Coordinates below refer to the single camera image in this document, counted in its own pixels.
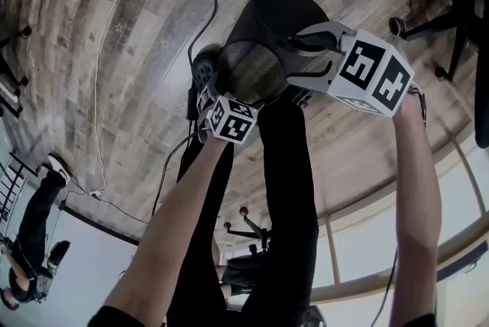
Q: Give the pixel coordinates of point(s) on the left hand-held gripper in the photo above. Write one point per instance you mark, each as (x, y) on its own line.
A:
(233, 123)

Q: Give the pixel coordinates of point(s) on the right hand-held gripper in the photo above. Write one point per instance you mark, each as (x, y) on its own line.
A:
(370, 73)

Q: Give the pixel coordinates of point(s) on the black mesh waste bin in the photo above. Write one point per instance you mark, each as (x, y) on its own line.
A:
(248, 69)

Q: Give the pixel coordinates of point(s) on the person's right forearm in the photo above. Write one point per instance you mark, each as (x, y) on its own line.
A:
(416, 203)

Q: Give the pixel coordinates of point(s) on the person's left forearm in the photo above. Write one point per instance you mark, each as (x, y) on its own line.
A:
(168, 226)

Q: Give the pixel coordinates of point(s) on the person's left hand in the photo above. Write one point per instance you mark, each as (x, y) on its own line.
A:
(203, 104)

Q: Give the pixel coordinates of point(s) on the person's right black clog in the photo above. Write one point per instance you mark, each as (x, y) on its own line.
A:
(303, 98)

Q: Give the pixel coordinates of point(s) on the person's black trousers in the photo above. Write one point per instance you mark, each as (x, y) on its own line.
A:
(286, 184)

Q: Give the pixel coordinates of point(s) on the black mesh office chair with headrest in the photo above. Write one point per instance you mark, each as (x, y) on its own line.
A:
(464, 4)

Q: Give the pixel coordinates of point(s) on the white power adapter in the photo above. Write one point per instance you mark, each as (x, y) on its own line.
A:
(97, 194)

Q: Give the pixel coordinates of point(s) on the black and green device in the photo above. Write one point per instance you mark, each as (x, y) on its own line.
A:
(57, 256)

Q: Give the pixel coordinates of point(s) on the person's black shirt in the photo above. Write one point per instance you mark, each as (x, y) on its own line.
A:
(122, 318)

